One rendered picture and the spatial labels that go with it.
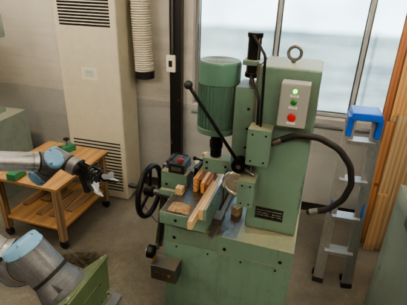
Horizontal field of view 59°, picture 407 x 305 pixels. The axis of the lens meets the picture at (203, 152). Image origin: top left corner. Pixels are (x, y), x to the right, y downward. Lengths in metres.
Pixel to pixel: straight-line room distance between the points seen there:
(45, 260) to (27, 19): 2.51
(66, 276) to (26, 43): 2.55
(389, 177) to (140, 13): 2.12
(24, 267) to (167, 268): 0.58
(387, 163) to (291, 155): 1.41
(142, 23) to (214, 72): 1.50
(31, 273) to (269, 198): 0.96
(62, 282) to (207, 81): 0.94
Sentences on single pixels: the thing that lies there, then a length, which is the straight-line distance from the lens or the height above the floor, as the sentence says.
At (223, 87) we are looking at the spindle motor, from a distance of 1.44.
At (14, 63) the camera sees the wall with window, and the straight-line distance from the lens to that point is 3.82.
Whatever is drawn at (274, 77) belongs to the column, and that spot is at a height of 1.48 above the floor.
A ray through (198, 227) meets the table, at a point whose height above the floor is 0.86.
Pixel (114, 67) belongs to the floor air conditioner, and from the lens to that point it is 2.88.
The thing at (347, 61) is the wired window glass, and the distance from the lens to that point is 2.90.
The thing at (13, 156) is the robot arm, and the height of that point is 1.11.
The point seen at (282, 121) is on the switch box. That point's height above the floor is 1.34.
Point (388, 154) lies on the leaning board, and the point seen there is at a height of 0.77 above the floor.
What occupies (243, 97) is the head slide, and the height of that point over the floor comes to 1.38.
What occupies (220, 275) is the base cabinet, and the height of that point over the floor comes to 0.59.
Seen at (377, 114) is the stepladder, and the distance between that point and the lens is 2.21.
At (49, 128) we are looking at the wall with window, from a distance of 3.81.
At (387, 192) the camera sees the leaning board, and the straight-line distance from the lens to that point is 2.87.
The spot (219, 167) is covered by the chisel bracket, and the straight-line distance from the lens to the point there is 1.62.
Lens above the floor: 1.79
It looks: 25 degrees down
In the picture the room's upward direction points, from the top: 2 degrees clockwise
